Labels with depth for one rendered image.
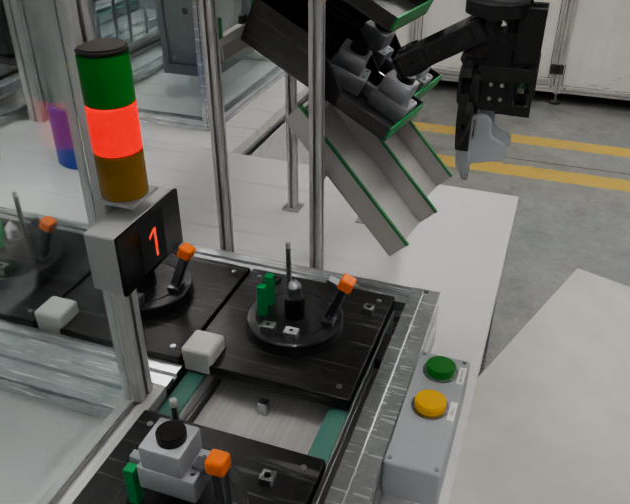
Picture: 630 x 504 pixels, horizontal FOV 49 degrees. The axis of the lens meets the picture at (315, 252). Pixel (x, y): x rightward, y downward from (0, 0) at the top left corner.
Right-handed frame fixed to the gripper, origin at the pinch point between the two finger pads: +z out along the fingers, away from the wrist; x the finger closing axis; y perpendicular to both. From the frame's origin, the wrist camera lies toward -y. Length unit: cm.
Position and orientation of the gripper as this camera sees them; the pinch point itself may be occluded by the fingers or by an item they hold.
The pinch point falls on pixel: (459, 167)
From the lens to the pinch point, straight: 87.3
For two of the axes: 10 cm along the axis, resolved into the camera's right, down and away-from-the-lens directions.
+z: 0.0, 8.5, 5.3
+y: 9.4, 1.8, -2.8
